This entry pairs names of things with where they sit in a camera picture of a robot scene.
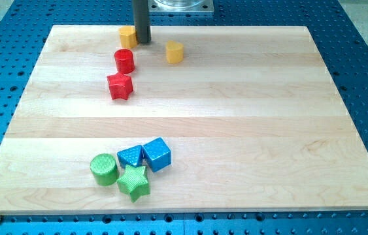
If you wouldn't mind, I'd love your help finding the blue cube block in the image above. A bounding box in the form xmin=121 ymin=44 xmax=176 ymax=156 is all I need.
xmin=142 ymin=138 xmax=171 ymax=172

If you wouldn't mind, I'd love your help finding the blue triangle block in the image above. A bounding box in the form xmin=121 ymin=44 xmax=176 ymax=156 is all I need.
xmin=117 ymin=145 xmax=143 ymax=168

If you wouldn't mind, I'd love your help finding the yellow heart block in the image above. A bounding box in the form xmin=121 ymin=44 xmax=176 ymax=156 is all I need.
xmin=165 ymin=40 xmax=184 ymax=64

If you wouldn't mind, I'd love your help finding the red star block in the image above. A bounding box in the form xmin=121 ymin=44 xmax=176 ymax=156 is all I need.
xmin=107 ymin=72 xmax=133 ymax=100

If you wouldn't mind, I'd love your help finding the light wooden board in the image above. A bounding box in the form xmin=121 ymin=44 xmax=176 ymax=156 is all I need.
xmin=0 ymin=25 xmax=368 ymax=215

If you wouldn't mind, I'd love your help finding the green star block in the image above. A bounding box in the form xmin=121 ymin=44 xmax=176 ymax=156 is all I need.
xmin=117 ymin=164 xmax=150 ymax=203

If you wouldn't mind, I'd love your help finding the red cylinder block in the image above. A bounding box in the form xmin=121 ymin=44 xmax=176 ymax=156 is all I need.
xmin=114 ymin=49 xmax=135 ymax=74

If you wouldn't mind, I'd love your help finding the green cylinder block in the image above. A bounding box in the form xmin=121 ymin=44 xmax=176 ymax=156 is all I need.
xmin=90 ymin=153 xmax=119 ymax=186

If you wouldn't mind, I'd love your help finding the yellow pentagon block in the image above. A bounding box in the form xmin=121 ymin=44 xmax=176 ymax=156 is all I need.
xmin=118 ymin=25 xmax=138 ymax=49

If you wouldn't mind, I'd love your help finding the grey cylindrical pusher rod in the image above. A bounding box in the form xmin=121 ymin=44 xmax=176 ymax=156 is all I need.
xmin=132 ymin=0 xmax=151 ymax=44

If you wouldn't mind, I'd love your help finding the blue perforated metal base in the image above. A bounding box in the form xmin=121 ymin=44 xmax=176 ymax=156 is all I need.
xmin=0 ymin=1 xmax=368 ymax=234

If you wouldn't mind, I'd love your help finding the clear robot base plate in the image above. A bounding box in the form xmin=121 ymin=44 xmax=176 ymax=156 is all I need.
xmin=148 ymin=0 xmax=214 ymax=14

